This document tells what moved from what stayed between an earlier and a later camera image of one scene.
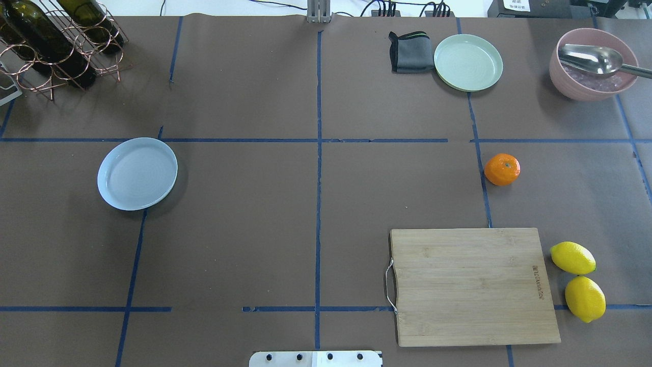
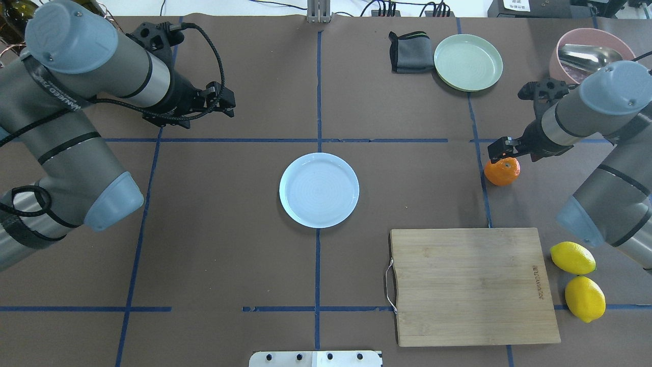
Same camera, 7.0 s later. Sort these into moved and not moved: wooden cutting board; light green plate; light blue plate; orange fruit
Moved: light blue plate
Not moved: light green plate; orange fruit; wooden cutting board
